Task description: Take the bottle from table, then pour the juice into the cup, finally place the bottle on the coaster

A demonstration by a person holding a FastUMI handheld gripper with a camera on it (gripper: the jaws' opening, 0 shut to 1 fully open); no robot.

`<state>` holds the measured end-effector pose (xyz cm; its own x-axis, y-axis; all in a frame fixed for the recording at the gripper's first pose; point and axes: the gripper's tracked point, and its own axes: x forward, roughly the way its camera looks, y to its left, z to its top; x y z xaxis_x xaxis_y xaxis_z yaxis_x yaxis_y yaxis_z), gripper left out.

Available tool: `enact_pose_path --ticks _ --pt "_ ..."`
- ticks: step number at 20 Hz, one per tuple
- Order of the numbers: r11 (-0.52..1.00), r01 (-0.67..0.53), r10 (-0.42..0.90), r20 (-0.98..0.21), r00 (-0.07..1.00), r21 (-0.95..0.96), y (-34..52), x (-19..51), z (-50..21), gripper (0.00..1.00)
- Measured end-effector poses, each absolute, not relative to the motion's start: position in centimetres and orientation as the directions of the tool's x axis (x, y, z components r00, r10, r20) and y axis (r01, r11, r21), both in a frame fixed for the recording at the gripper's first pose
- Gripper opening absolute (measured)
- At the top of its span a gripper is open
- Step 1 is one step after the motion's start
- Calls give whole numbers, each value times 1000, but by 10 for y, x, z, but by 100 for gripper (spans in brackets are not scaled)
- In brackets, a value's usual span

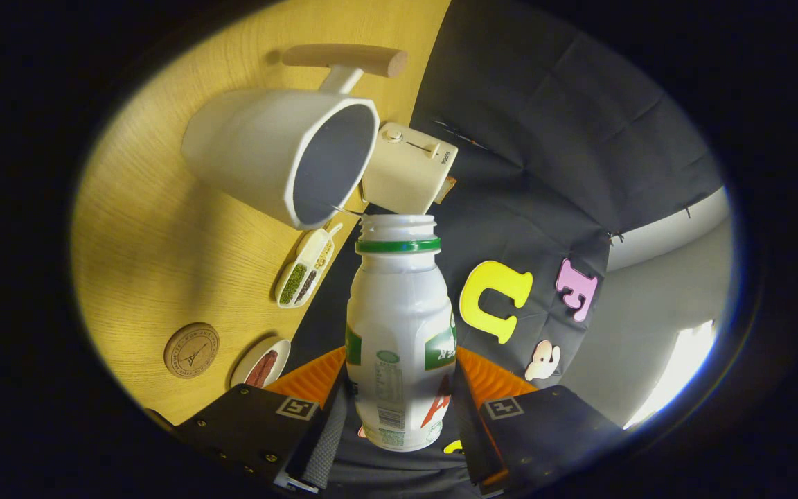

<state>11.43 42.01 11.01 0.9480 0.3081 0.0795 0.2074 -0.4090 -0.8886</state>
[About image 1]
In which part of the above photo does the white divided bean tray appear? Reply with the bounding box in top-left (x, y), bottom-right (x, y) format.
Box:
top-left (275, 222), bottom-right (344, 309)

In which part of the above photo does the white juice bottle green label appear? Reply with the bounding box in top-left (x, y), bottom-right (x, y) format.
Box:
top-left (345, 213), bottom-right (458, 453)

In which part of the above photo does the white cup wooden handle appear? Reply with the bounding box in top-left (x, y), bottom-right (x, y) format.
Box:
top-left (181, 44), bottom-right (409, 231)

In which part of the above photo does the round wooden coaster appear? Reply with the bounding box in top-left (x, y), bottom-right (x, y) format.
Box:
top-left (163, 322), bottom-right (220, 379)

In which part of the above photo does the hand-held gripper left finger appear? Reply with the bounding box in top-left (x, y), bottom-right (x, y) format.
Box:
top-left (146, 345), bottom-right (351, 494)

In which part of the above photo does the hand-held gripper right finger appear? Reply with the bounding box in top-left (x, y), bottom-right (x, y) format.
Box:
top-left (451, 345), bottom-right (621, 494)

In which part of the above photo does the red meat slice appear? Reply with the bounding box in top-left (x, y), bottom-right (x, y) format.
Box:
top-left (245, 349), bottom-right (280, 388)

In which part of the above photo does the wooden table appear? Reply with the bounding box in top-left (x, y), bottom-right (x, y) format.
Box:
top-left (70, 0), bottom-right (452, 427)

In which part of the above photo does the cream toaster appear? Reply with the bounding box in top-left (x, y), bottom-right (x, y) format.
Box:
top-left (362, 122), bottom-right (459, 216)

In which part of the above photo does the white round plate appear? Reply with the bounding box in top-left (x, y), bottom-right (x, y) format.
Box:
top-left (230, 338), bottom-right (292, 389)

